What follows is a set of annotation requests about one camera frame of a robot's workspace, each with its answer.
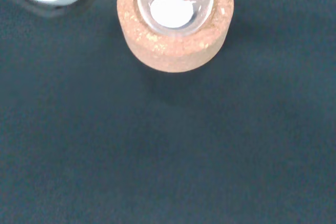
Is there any cork ring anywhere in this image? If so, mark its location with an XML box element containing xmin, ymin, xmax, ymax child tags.
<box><xmin>117</xmin><ymin>0</ymin><xmax>235</xmax><ymax>73</ymax></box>

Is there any black cloth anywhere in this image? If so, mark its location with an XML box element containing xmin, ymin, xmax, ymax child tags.
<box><xmin>0</xmin><ymin>0</ymin><xmax>336</xmax><ymax>224</ymax></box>

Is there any clear round-bottom flask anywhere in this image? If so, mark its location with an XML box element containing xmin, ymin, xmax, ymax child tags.
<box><xmin>136</xmin><ymin>0</ymin><xmax>215</xmax><ymax>37</ymax></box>

